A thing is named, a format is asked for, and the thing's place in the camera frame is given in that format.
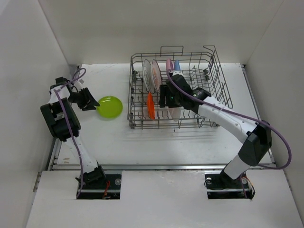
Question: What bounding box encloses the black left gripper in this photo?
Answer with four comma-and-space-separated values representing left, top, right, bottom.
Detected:
68, 88, 100, 110

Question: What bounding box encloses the white plate orange sunburst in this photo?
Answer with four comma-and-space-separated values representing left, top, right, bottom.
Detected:
152, 59, 162, 93

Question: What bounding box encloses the white plate green emblem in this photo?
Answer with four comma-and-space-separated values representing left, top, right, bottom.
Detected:
142, 59, 155, 94

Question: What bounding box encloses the lime green plate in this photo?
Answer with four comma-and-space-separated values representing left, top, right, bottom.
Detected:
96, 96, 123, 119

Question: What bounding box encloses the pink plate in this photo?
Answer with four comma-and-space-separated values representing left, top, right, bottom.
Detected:
166, 58, 174, 72

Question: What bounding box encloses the blue plate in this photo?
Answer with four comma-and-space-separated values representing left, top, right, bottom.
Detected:
173, 60, 181, 71

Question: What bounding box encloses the white plate teal rim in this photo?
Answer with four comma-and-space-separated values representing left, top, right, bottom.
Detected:
168, 107, 181, 122

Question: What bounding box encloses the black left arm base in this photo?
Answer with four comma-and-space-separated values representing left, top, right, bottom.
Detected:
76, 171, 122, 200

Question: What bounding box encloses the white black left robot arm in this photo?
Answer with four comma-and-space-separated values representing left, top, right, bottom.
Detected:
40, 77, 107, 189

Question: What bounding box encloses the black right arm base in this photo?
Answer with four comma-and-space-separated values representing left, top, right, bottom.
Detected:
204, 173, 256, 200

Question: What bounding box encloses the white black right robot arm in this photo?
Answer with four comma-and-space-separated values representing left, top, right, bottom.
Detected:
160, 70, 272, 188

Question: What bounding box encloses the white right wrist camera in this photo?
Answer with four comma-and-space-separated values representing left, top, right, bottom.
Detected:
167, 70, 184, 77

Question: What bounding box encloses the grey wire dish rack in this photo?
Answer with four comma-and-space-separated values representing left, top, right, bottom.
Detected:
127, 46, 233, 130

